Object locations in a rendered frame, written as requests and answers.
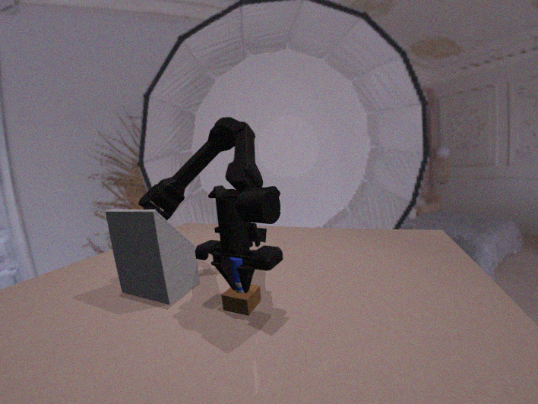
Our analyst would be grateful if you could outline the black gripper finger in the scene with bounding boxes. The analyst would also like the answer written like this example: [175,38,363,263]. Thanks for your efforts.
[211,259,236,290]
[237,264,254,293]

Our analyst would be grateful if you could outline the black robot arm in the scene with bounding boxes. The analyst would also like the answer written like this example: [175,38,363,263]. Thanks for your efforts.
[138,117,280,247]

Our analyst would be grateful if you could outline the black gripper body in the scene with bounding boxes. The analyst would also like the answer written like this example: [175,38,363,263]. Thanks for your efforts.
[195,221,283,270]

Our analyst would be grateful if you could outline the tan rectangular block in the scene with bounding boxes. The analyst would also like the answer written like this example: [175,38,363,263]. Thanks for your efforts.
[221,284,261,316]

